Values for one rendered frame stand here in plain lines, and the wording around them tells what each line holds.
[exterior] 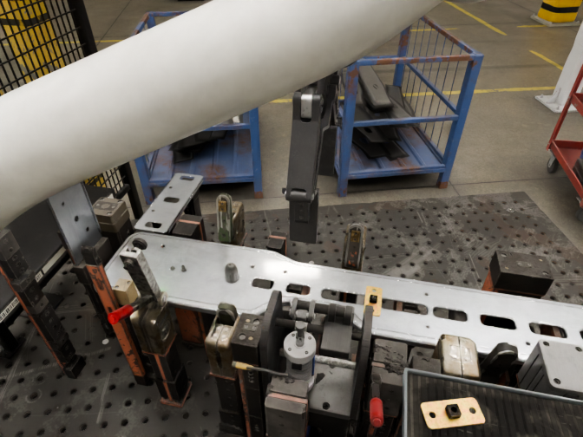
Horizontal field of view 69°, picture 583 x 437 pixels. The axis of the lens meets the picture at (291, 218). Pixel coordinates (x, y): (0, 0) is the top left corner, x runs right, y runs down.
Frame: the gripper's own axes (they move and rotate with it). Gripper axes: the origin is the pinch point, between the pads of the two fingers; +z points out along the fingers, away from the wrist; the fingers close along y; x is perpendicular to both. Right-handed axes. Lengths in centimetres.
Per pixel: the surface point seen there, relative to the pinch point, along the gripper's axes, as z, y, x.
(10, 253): 31, 9, 64
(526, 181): 147, 248, -120
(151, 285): 34.2, 9.3, 33.8
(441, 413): 29.9, -7.7, -20.9
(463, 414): 29.9, -7.2, -24.0
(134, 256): 24.7, 7.9, 34.3
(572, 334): 46, 25, -53
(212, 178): 127, 177, 95
